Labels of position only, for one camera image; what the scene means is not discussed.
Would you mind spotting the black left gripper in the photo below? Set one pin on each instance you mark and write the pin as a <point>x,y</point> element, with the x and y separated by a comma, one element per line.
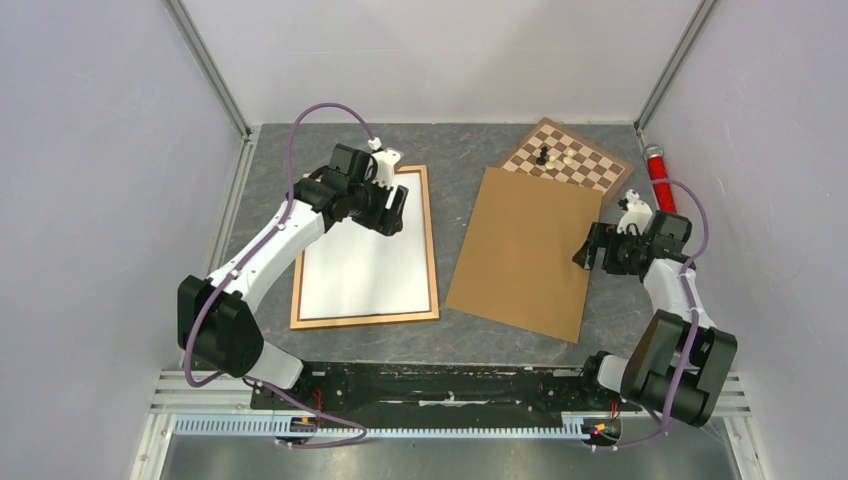
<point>385,221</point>

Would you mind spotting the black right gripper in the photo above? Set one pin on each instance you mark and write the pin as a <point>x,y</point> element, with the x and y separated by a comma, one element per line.
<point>605,235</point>

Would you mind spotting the landscape photo print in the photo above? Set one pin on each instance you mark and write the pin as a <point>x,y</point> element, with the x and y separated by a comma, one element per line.
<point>371,272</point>

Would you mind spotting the brown backing board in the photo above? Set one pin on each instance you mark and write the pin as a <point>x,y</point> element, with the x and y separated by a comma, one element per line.
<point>515,266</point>

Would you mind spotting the wooden picture frame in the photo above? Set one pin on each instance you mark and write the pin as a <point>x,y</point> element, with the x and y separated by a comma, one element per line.
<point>430,252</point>

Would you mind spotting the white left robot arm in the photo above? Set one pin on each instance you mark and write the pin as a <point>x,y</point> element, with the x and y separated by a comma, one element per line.
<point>215,314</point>

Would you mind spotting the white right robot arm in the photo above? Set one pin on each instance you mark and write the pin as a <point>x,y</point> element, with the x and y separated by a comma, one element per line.
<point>681,362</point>

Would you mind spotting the red cylinder tool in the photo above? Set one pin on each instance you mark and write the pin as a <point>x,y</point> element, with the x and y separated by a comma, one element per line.
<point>654,158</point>

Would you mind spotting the wooden chessboard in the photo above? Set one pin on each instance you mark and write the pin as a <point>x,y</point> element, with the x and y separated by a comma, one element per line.
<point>553,152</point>

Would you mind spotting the black chess piece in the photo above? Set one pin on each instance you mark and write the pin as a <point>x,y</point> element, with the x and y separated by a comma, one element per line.
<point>542,158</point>

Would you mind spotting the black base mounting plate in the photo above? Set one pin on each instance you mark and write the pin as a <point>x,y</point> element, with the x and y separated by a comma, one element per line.
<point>380,416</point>

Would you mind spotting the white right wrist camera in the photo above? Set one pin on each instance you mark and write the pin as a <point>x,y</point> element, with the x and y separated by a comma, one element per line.
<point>637,214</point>

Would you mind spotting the right corner aluminium post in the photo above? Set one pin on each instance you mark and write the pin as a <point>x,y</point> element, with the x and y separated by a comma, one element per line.
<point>693,30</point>

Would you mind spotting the corner aluminium post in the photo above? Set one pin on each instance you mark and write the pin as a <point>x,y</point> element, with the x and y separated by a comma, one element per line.
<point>693,30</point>
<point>203,57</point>

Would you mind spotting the aluminium table edge rail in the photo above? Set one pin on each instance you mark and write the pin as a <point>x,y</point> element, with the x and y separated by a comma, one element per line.
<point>344,388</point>

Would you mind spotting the left corner aluminium post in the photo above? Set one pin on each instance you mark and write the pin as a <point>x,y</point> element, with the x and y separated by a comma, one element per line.
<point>203,57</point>

